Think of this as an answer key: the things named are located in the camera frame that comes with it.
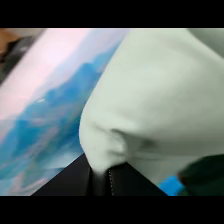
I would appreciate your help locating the light green shirt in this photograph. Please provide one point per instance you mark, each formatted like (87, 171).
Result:
(160, 100)

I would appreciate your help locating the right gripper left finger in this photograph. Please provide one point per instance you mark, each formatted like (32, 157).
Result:
(76, 183)

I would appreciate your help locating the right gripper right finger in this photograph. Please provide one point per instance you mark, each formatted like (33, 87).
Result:
(133, 183)

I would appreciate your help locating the dark green garment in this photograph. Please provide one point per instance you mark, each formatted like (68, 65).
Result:
(206, 176)

